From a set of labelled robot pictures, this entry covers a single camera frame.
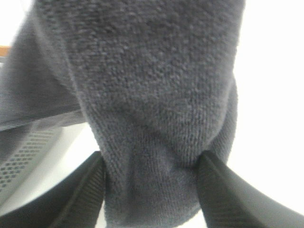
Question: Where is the grey perforated plastic basket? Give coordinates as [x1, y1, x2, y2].
[0, 127, 65, 205]

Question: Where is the dark grey towel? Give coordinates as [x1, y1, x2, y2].
[0, 0, 245, 228]

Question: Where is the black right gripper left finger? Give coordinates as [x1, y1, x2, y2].
[0, 152, 105, 228]

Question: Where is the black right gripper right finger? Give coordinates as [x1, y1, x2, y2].
[197, 151, 304, 228]

